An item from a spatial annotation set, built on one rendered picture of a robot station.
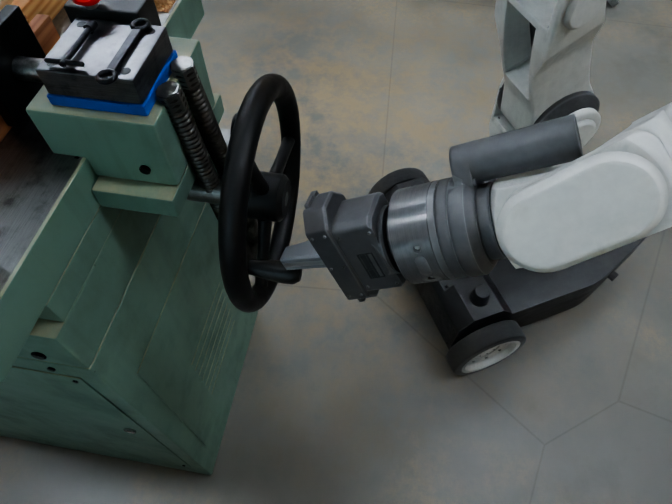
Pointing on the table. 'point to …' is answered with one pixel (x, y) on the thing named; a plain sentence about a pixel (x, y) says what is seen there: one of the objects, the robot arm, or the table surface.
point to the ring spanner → (122, 52)
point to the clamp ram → (17, 65)
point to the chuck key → (75, 47)
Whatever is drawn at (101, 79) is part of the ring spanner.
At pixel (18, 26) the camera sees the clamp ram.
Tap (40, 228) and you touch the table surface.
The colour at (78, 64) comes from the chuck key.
